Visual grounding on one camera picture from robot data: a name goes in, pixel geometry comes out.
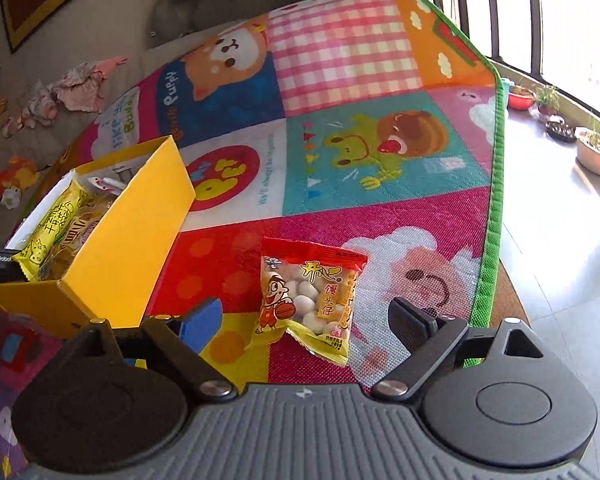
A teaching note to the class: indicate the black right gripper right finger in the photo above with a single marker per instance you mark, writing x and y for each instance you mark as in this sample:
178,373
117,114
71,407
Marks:
429,342

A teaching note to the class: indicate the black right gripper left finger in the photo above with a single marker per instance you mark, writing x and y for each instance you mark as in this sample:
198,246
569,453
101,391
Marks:
179,340

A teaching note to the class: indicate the yellow snack stick packet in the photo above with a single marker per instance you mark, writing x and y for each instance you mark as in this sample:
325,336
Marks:
49,230

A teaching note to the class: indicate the yellow cardboard box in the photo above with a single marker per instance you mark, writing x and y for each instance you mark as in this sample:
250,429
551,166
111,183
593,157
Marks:
113,275

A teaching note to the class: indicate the red yellow snack bag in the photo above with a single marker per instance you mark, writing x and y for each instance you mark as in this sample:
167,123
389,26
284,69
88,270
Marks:
307,292

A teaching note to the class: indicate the packaged bread bun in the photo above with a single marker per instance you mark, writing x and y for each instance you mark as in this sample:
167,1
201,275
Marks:
78,231

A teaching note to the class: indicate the orange plush toy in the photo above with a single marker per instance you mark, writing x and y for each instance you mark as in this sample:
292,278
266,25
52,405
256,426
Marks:
19,175

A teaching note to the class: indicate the pink crumpled clothes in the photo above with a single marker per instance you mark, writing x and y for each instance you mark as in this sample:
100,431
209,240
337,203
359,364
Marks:
77,90

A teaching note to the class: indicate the colourful cartoon play mat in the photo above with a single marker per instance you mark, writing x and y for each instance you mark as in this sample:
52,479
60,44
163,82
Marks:
367,124

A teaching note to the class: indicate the dark round dish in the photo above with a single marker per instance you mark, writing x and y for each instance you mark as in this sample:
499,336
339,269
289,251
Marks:
557,128

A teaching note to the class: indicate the white plant pot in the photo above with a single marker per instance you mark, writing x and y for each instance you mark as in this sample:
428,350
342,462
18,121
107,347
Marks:
587,154

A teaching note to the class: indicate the red bowl on sill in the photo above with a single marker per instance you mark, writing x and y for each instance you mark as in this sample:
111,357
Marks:
520,98

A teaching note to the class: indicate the small potted green plant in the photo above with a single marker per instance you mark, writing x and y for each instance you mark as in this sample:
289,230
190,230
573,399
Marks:
546,100

